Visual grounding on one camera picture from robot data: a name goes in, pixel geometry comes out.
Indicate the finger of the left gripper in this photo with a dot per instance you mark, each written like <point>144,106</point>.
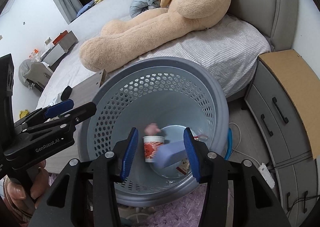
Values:
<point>71,117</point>
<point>41,115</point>

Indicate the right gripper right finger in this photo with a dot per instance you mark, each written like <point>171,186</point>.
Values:
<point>209,168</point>

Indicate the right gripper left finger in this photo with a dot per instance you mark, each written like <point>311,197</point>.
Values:
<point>109,168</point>

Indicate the lavender box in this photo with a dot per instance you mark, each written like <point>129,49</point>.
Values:
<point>169,154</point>

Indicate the red white paper cup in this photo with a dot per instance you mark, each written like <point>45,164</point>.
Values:
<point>151,144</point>

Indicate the person's left hand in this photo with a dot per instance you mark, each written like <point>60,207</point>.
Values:
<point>23,202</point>

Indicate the black round object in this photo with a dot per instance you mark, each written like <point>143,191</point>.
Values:
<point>66,93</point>

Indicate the yellow plush toy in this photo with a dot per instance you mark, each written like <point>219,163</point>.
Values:
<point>23,113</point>

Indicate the grey chair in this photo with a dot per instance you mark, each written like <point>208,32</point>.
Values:
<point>34,74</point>

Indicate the white power strip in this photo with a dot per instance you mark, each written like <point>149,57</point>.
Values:
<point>266,175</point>

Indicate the orange red box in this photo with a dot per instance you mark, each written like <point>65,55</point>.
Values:
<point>59,37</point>

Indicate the grey perforated waste basket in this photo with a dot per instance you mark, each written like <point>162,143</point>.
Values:
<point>160,96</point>

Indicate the grey nightstand with drawers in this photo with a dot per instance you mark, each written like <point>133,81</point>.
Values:
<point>287,142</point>

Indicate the bed with checked sheet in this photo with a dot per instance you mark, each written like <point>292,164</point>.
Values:
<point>229,50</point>

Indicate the large beige teddy bear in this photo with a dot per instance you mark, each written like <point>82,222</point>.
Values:
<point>123,41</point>

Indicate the grey upholstered headboard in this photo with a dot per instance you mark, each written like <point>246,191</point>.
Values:
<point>275,19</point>

